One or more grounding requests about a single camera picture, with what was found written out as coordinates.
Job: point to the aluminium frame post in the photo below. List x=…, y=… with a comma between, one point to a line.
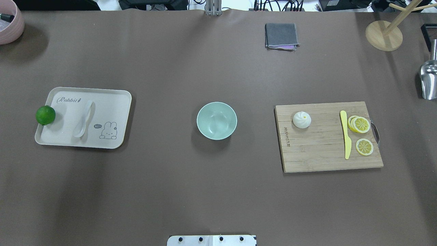
x=213, y=7

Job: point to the white steamed bun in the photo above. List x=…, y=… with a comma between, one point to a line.
x=302, y=120

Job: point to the bamboo cutting board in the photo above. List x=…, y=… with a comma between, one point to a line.
x=320, y=147

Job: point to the upper lemon slice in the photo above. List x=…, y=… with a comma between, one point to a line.
x=358, y=124

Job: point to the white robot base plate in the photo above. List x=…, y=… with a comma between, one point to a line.
x=212, y=240

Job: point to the green lime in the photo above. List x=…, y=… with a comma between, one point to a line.
x=45, y=115

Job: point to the folded grey cloth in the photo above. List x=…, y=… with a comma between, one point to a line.
x=281, y=36

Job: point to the yellow plastic knife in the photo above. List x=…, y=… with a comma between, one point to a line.
x=347, y=139

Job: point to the metal scoop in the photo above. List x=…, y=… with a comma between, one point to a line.
x=428, y=74

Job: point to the lemon slice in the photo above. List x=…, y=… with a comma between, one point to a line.
x=364, y=147
x=358, y=124

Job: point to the mint green bowl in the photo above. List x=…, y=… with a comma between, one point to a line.
x=216, y=120

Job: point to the pink ice bowl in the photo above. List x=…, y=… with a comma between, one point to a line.
x=12, y=31

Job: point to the cream rabbit print tray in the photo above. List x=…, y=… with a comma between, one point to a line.
x=106, y=122

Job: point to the wooden mug tree stand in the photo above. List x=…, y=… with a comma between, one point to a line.
x=386, y=36

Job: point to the white ceramic spoon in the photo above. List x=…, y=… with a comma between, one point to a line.
x=80, y=128

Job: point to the dark tray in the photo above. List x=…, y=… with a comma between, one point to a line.
x=429, y=32

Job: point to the lower lemon slice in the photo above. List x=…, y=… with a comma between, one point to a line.
x=364, y=147

